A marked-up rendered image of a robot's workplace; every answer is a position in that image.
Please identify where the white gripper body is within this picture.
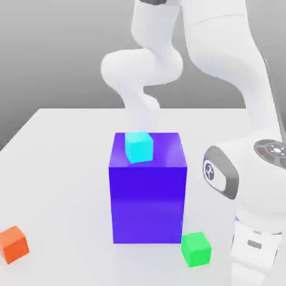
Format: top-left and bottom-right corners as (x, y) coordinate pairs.
(230, 256), (277, 286)

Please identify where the small green cube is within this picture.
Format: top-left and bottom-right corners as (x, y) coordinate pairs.
(180, 231), (212, 268)

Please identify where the large blue box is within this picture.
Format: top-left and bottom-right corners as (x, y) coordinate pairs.
(108, 132), (188, 245)

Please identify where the small cyan cube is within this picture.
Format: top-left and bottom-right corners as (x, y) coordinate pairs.
(124, 131), (154, 164)

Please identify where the small orange cube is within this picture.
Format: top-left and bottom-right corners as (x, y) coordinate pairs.
(0, 225), (30, 265)

